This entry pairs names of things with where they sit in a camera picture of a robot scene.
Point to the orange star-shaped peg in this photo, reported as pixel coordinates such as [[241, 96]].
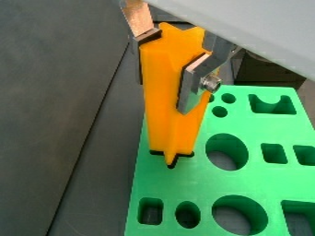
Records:
[[173, 131]]

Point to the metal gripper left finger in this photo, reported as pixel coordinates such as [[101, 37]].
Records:
[[137, 13]]

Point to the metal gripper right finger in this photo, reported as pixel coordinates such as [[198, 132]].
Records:
[[198, 73]]

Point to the green shape-sorter block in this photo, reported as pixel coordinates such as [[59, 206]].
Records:
[[247, 185]]

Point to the black curved holder block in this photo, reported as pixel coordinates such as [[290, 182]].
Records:
[[255, 71]]

